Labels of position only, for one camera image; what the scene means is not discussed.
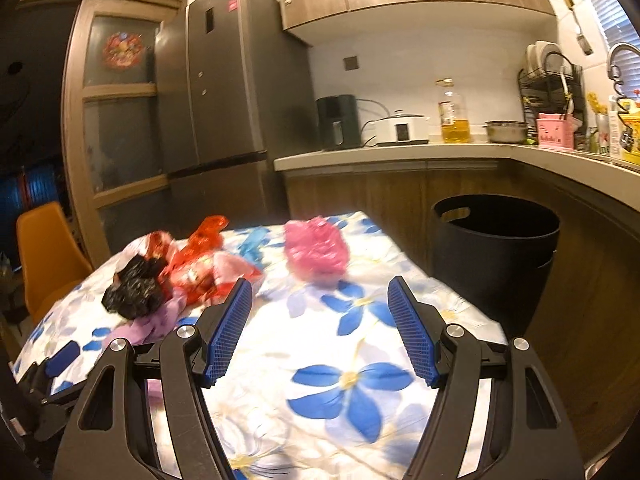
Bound yellow container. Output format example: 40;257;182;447
617;110;640;166

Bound white plates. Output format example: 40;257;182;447
525;40;563;73

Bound wooden glass panel door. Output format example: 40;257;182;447
60;0;188;266

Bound pink plastic bag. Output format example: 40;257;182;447
284;216;348;281

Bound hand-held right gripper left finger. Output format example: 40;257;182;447
52;277;253;480

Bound red white plastic bag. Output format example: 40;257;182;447
132;231;178;263

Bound red printed cardboard canister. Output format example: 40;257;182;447
160;250;266;307

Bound cooking oil bottle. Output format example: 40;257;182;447
434;78;473;145

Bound black air fryer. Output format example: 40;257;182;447
315;94;362;151

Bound red round door decoration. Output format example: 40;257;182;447
101;31;146;68

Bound blue striped object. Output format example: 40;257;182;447
0;160;66;211

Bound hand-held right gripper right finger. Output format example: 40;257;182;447
387;275;586;480

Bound grey steel refrigerator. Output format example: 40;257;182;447
152;0;321;226

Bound purple plastic bag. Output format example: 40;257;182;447
102;295;201;351

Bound black round trash bin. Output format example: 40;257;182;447
431;194;561;346

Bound orange chair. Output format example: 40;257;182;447
15;201;93;326

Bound chrome faucet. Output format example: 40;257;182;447
606;42;640;106

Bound window blinds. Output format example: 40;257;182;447
575;0;640;61

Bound red crinkled plastic wrapper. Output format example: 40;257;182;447
187;215;230;261

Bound steel mixing bowl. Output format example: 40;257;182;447
482;120;530;144

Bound pink utensil holder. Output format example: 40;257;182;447
536;114;576;152

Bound white electric cooker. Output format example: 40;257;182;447
374;110;431;147

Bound black plastic bag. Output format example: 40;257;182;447
101;255;166;321

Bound blue floral tablecloth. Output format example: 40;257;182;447
12;210;508;480

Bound blue plastic wrapper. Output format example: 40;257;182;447
235;225;273;271

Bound wooden lower cabinet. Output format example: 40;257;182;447
280;157;640;461

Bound hanging metal spatula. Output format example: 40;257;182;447
560;0;595;57

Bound black wire dish rack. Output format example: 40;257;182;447
517;40;586;148

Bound black power cable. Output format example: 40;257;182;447
360;100;401;148

